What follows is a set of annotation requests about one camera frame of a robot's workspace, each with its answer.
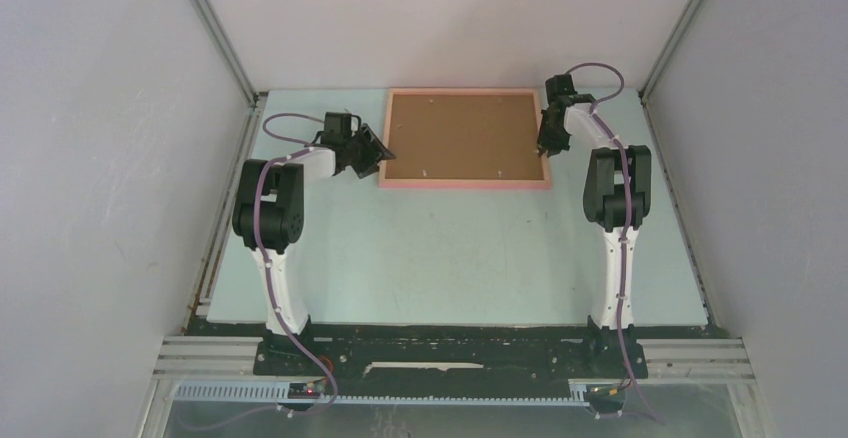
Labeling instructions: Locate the aluminium corner post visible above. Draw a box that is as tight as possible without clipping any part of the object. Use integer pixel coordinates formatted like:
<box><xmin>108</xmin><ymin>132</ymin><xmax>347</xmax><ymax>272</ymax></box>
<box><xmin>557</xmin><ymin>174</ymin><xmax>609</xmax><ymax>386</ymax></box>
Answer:
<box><xmin>639</xmin><ymin>0</ymin><xmax>707</xmax><ymax>104</ymax></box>
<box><xmin>189</xmin><ymin>0</ymin><xmax>259</xmax><ymax>106</ymax></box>

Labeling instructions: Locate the left aluminium corner post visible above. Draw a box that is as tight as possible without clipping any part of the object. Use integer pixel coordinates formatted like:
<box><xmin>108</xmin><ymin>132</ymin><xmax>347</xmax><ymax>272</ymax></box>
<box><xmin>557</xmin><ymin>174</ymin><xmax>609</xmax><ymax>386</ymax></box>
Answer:
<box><xmin>189</xmin><ymin>0</ymin><xmax>259</xmax><ymax>106</ymax></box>

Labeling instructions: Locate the white slotted cable duct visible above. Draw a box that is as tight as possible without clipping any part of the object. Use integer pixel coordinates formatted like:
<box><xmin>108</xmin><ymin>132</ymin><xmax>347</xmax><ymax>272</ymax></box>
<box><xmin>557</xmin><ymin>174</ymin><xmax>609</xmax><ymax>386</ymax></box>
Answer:
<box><xmin>173</xmin><ymin>380</ymin><xmax>588</xmax><ymax>407</ymax></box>

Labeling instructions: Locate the right aluminium corner post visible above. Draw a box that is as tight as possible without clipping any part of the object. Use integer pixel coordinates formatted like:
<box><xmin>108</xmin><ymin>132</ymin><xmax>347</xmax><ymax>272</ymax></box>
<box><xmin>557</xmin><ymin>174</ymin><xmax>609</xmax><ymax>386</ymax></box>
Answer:
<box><xmin>639</xmin><ymin>0</ymin><xmax>707</xmax><ymax>104</ymax></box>

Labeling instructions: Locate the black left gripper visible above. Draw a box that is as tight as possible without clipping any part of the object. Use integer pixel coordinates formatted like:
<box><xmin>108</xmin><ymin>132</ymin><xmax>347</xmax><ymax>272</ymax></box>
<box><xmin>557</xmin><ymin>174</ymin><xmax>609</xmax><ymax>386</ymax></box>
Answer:
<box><xmin>343</xmin><ymin>124</ymin><xmax>395</xmax><ymax>179</ymax></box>

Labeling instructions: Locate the aluminium rail front beam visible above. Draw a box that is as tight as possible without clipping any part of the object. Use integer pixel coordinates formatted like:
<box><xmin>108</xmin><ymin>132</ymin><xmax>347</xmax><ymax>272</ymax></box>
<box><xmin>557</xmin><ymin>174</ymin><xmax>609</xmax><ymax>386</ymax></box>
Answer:
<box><xmin>153</xmin><ymin>336</ymin><xmax>755</xmax><ymax>385</ymax></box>

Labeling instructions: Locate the pink wooden picture frame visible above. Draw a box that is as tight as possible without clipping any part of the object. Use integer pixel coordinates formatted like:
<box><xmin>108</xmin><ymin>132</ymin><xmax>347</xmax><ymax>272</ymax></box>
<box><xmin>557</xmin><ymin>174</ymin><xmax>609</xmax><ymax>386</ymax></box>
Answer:
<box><xmin>378</xmin><ymin>88</ymin><xmax>553</xmax><ymax>191</ymax></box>

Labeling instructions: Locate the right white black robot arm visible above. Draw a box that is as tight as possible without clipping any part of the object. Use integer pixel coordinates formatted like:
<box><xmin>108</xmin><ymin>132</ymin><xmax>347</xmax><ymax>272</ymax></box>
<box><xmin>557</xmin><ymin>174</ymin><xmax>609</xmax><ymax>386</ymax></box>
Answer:
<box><xmin>536</xmin><ymin>73</ymin><xmax>652</xmax><ymax>331</ymax></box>

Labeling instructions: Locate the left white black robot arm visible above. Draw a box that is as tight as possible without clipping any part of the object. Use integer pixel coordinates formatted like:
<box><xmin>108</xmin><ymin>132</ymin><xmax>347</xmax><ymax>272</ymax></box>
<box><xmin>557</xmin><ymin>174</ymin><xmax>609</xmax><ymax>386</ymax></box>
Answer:
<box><xmin>230</xmin><ymin>112</ymin><xmax>396</xmax><ymax>336</ymax></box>

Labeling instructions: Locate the brown cardboard backing board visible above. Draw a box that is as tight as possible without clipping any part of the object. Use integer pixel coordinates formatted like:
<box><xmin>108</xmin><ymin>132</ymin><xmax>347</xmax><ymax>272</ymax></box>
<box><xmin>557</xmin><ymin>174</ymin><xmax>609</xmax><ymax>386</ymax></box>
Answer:
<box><xmin>385</xmin><ymin>94</ymin><xmax>545</xmax><ymax>182</ymax></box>

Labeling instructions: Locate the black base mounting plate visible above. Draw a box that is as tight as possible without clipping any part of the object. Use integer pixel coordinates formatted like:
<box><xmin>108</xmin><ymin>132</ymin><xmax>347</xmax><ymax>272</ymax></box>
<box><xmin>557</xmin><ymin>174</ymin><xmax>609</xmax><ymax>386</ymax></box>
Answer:
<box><xmin>253</xmin><ymin>324</ymin><xmax>648</xmax><ymax>400</ymax></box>

